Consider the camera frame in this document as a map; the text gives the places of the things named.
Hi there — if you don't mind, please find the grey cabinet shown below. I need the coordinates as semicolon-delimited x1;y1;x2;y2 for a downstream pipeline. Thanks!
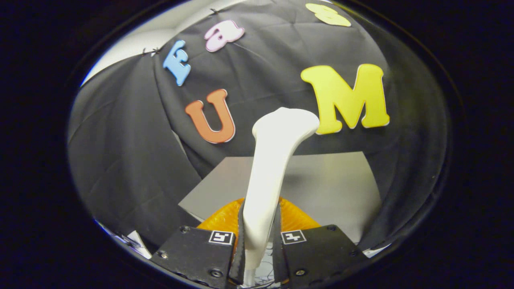
178;152;382;245

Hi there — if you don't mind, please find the black backdrop cloth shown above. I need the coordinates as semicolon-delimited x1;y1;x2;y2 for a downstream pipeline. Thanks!
66;0;448;253

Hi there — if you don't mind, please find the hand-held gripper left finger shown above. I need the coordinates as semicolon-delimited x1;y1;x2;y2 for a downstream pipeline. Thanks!
149;197;246;289

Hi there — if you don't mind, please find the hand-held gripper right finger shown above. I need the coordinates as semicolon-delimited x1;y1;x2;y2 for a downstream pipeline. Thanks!
273;197;368;285

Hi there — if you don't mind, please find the white garment steamer head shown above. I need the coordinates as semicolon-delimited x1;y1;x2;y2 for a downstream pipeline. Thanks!
242;107;320;287

